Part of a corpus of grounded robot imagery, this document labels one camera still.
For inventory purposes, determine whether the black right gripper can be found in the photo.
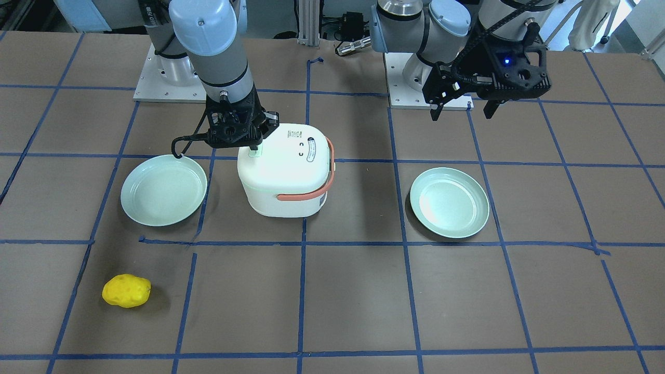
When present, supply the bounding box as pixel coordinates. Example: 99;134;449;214
206;91;280;155

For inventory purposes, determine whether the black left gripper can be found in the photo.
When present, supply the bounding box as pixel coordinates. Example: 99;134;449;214
422;39;552;121

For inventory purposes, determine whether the white rice cooker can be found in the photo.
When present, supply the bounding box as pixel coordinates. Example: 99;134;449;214
237;123;335;218

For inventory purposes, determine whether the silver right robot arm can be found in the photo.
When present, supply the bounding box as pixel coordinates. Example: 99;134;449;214
138;1;280;158

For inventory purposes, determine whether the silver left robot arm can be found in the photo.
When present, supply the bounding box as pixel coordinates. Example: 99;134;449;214
370;1;555;121

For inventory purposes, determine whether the light green plate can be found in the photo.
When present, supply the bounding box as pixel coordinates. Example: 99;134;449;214
119;155;208;227
409;167;490;238

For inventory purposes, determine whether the silver metal cylinder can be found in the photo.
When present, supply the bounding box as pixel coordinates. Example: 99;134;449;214
335;36;372;57

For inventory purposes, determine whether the black power adapter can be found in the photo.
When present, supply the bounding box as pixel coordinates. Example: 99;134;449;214
339;11;365;41

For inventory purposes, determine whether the person in beige clothes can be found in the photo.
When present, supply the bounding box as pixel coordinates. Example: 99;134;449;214
564;1;620;51

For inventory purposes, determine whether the yellow toy potato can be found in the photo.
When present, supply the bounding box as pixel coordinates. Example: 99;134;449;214
101;274;152;308

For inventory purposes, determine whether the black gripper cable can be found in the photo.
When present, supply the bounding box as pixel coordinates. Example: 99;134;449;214
171;112;211;159

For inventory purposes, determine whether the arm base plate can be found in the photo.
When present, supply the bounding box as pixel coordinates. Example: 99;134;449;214
134;45;206;103
383;52;474;111

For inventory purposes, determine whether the black drag chain cable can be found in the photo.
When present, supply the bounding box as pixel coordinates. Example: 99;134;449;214
451;0;543;71

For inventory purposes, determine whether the aluminium frame post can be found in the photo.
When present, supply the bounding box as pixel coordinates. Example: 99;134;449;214
294;1;321;49

